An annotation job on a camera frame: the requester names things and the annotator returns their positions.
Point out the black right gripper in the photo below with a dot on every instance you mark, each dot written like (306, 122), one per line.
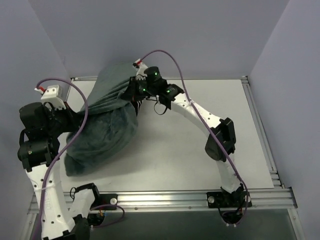
(131, 90)

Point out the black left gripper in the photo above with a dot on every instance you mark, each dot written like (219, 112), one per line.
(69, 118)

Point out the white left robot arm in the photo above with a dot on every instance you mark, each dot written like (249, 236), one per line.
(39, 155)

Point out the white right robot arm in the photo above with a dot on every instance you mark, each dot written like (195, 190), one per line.
(220, 133)

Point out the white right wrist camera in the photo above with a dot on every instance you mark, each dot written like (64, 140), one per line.
(140, 68)

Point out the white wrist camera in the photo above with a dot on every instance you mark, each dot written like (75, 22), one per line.
(52, 98)
(140, 68)

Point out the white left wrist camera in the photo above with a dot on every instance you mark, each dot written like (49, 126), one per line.
(52, 98)

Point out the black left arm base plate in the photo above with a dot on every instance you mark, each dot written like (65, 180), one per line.
(108, 199)

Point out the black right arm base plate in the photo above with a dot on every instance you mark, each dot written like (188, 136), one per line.
(223, 199)

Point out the aluminium table edge rail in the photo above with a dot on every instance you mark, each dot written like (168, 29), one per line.
(277, 183)

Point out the aluminium front mounting rail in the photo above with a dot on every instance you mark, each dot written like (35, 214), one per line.
(197, 201)

